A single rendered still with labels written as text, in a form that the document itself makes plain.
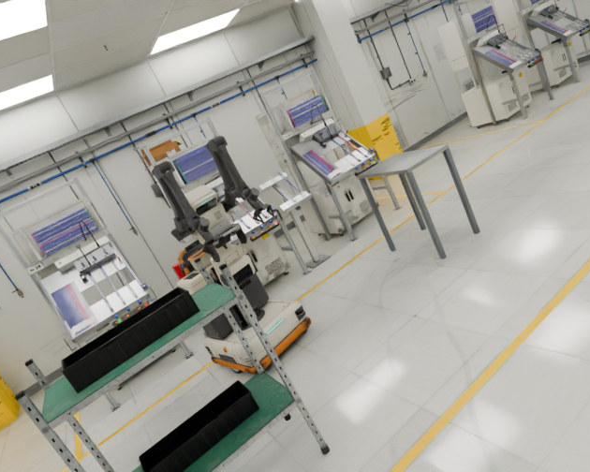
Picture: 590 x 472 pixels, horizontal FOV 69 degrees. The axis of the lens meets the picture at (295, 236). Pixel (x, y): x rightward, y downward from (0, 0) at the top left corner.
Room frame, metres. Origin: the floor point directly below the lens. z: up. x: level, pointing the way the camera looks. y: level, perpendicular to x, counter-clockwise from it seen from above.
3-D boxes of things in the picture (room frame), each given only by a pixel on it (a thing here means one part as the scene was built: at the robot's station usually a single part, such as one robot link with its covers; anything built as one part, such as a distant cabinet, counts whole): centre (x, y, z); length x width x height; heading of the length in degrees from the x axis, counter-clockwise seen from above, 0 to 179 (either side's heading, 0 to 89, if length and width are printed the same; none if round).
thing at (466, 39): (6.82, -3.90, 0.95); 1.36 x 0.82 x 1.90; 24
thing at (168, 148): (4.89, 0.77, 1.82); 0.68 x 0.30 x 0.20; 114
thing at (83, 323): (3.99, 1.88, 0.66); 1.01 x 0.73 x 1.31; 24
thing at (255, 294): (3.25, 0.68, 0.59); 0.55 x 0.34 x 0.83; 127
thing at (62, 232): (4.17, 1.98, 0.95); 1.35 x 0.82 x 1.90; 24
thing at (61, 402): (1.84, 0.83, 0.55); 0.91 x 0.46 x 1.10; 114
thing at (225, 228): (2.94, 0.45, 0.99); 0.28 x 0.16 x 0.22; 127
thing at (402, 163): (3.58, -1.08, 0.40); 0.70 x 0.45 x 0.80; 20
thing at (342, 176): (5.19, -0.76, 0.65); 1.01 x 0.73 x 1.29; 24
